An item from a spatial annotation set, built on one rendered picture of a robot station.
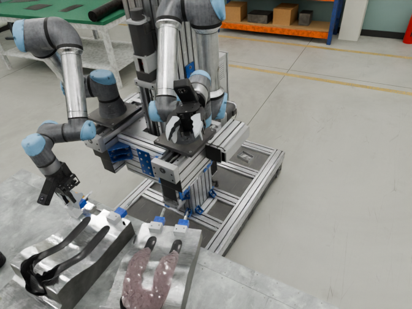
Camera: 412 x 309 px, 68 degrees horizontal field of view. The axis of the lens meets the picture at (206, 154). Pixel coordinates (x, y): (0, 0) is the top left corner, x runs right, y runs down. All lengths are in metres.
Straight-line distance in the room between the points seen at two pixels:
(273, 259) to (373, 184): 1.14
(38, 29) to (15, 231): 0.90
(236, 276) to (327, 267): 1.13
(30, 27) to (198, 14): 0.63
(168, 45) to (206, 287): 0.89
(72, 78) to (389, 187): 2.49
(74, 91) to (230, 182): 1.47
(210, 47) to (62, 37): 0.56
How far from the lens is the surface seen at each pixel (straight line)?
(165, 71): 1.12
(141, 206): 2.34
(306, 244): 2.36
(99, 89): 1.69
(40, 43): 1.39
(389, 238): 2.58
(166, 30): 1.17
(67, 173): 1.36
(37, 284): 1.36
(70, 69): 1.32
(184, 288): 1.16
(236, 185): 2.38
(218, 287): 1.24
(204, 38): 1.22
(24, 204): 1.80
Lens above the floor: 1.91
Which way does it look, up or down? 40 degrees down
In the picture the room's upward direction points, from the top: 5 degrees counter-clockwise
